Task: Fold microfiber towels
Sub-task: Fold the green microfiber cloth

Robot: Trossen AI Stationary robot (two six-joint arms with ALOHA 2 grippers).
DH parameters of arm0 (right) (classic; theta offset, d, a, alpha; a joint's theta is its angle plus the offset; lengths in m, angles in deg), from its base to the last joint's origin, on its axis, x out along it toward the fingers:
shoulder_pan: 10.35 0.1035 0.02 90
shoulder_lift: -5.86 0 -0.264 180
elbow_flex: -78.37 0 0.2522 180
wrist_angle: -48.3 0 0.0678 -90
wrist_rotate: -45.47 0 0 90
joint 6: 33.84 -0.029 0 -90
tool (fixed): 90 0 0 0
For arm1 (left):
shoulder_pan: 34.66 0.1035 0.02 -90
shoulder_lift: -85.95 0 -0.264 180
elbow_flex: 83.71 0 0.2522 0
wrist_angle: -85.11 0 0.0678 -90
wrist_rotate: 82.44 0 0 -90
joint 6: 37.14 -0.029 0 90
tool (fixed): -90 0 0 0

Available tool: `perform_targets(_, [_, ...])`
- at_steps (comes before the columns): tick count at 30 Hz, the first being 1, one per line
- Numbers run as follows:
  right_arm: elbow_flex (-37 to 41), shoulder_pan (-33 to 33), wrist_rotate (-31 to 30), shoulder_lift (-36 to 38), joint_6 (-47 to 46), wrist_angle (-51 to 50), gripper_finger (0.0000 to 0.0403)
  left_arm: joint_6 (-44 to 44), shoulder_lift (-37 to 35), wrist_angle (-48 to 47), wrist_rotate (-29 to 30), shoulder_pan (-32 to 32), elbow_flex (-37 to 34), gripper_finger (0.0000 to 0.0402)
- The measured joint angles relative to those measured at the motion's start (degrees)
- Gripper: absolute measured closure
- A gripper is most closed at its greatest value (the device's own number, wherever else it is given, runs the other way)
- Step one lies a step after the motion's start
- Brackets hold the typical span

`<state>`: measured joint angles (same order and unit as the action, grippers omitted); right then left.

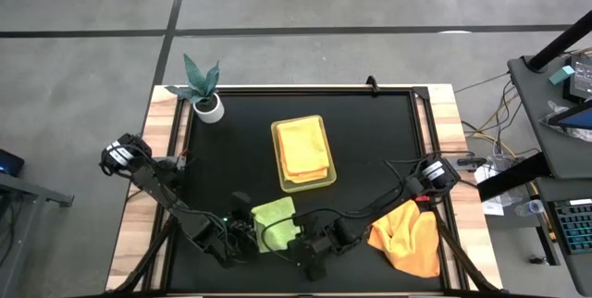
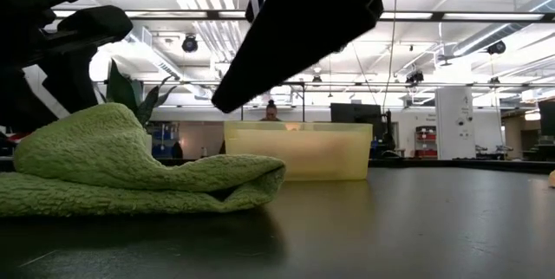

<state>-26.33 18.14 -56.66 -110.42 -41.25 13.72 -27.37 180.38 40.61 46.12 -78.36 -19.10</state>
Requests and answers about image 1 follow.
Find small teal box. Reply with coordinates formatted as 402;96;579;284
549;65;576;86

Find white paper sheet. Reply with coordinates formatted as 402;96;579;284
472;163;510;217

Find grey computer desk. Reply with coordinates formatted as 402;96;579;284
475;55;592;297

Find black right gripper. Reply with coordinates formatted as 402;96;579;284
286;212;341;265

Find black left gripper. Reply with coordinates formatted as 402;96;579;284
220;190;259;267

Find white plant pot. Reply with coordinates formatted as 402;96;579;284
192;93;226;125

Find black device with blue light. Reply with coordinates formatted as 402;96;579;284
0;148;26;178

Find yellow microfiber towel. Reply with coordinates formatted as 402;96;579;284
282;168;330;185

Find black backlit keyboard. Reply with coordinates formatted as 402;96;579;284
552;198;592;256

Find green artificial plant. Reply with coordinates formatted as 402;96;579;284
164;53;221;105

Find black electronic device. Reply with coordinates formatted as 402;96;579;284
568;54;592;104

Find orange microfiber towel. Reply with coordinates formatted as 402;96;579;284
276;116;331;179
367;199;441;279

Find black aluminium table frame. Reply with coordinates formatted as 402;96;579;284
105;85;503;297

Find yellow translucent plastic bin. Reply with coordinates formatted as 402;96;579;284
270;114;338;193

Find lime green microfiber towel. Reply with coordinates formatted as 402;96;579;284
251;195;302;254

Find grey metal-legged desk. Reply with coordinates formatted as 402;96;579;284
0;172;75;271

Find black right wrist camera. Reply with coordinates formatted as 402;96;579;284
302;260;330;283

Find black round pole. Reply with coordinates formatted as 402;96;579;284
526;10;592;73

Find dark tablet screen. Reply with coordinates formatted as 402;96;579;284
547;100;592;131

